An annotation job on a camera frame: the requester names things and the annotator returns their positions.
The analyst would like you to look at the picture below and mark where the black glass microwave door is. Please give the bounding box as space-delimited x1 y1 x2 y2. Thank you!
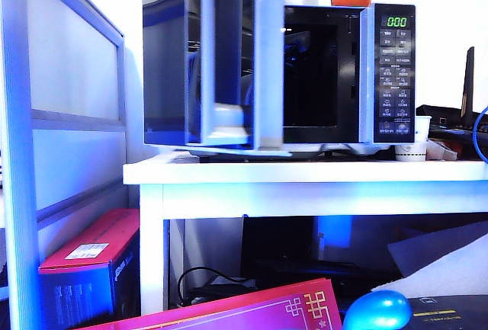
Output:
143 0 294 158

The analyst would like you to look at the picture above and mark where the black Midea microwave oven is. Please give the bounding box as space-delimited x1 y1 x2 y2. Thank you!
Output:
167 2 416 163

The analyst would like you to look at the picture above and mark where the white table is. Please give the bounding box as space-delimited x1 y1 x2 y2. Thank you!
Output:
122 153 488 316

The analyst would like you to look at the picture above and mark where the pink gift box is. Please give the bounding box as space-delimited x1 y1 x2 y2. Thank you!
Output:
75 277 343 330

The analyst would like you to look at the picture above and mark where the printed paper cup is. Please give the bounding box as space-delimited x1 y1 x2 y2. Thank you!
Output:
394 142 426 162

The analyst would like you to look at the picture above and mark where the plain white cup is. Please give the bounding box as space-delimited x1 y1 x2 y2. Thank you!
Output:
413 115 432 143

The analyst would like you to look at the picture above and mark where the red and black carton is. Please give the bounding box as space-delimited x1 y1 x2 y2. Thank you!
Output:
37 208 141 325

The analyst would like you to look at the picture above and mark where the white office partition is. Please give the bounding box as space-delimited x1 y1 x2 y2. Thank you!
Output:
0 0 127 330

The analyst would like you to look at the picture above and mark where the white and red packet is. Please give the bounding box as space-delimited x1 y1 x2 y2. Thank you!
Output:
425 139 458 162

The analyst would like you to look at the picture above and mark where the black router with antenna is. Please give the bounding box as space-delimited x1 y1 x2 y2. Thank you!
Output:
415 46 488 143

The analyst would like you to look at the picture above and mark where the blue egg-shaped ball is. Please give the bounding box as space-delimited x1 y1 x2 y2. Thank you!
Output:
342 290 413 330

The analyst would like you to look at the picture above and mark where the grey cardboard sheet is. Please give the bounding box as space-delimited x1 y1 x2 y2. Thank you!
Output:
387 223 488 277

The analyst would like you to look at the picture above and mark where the white foam sheet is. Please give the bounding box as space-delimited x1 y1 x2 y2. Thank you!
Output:
371 245 488 297

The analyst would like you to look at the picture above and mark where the black paper shredder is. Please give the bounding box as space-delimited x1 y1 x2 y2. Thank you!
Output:
403 293 488 330

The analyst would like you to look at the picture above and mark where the black power cable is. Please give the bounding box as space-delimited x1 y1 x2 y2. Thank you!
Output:
177 267 256 308

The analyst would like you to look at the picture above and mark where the blue cable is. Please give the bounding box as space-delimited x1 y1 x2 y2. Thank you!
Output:
470 104 488 163

